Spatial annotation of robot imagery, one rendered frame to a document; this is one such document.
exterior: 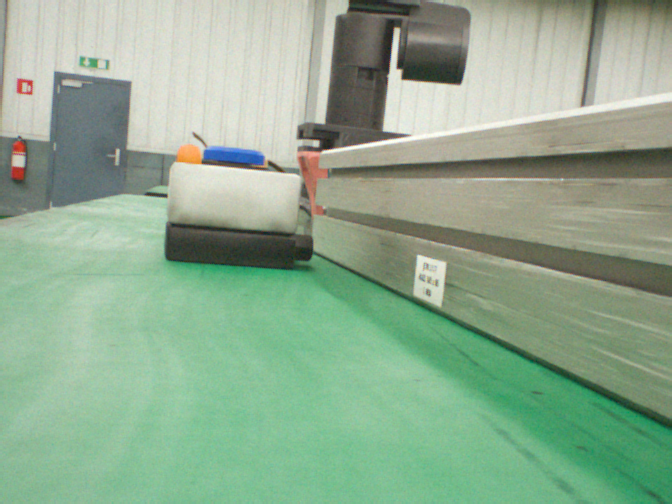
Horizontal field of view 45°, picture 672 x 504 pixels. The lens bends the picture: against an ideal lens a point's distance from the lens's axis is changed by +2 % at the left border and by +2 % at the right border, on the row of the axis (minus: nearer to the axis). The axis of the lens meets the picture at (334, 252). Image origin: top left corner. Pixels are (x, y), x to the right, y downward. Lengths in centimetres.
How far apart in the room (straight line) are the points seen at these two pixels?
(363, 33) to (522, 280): 51
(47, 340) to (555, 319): 16
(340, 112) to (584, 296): 54
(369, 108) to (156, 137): 1094
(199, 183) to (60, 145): 1127
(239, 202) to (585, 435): 34
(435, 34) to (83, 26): 1122
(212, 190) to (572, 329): 29
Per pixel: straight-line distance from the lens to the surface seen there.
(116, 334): 26
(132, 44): 1182
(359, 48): 77
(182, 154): 50
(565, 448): 19
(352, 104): 76
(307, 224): 89
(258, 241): 50
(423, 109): 1220
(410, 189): 42
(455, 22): 79
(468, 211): 34
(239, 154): 52
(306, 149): 77
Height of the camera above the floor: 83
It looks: 4 degrees down
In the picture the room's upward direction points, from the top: 6 degrees clockwise
